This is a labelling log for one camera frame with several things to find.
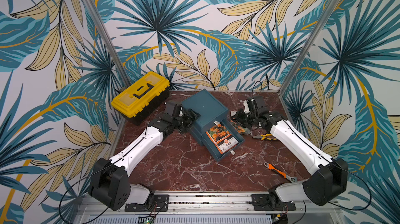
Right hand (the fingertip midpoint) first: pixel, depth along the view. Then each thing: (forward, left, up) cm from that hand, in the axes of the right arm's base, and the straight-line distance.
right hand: (231, 117), depth 81 cm
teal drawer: (-9, +10, -14) cm, 19 cm away
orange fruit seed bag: (-5, +4, -12) cm, 14 cm away
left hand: (-2, +17, 0) cm, 17 cm away
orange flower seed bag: (-8, -2, +3) cm, 9 cm away
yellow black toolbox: (+17, +50, -3) cm, 53 cm away
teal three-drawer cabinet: (+4, +10, +2) cm, 11 cm away
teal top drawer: (-6, +16, +2) cm, 17 cm away
